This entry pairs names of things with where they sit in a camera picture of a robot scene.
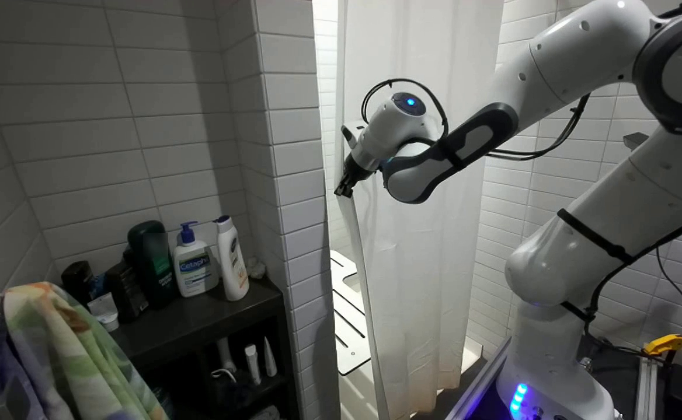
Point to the white folding shower seat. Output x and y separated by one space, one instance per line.
350 316

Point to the dark green bottle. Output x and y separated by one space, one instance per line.
154 262

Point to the white shower curtain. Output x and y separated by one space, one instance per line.
417 259

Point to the tall white bottle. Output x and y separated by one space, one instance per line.
235 272

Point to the white tube on shelf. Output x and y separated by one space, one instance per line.
253 363

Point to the black storage shelf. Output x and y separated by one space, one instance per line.
177 351

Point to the colourful towel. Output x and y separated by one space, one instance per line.
66 363

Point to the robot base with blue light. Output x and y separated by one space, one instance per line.
539 379

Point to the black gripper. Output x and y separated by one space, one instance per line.
352 174

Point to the white pump lotion bottle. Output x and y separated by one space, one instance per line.
193 262

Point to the black small container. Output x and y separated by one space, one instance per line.
78 280

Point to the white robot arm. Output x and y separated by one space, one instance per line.
630 205

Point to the yellow clamp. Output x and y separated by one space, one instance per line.
663 344

